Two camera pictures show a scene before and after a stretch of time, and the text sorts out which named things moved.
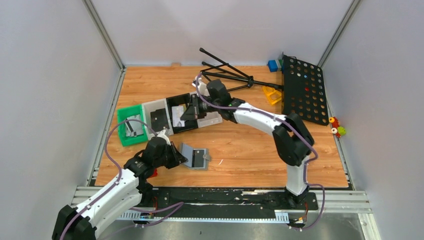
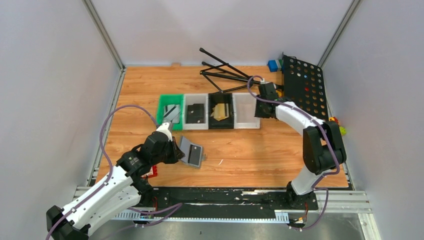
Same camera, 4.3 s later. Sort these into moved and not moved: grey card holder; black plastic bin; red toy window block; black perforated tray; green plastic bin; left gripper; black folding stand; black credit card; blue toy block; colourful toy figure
Moved: grey card holder; green plastic bin; black credit card; black plastic bin
Not moved: black perforated tray; colourful toy figure; black folding stand; blue toy block; left gripper; red toy window block
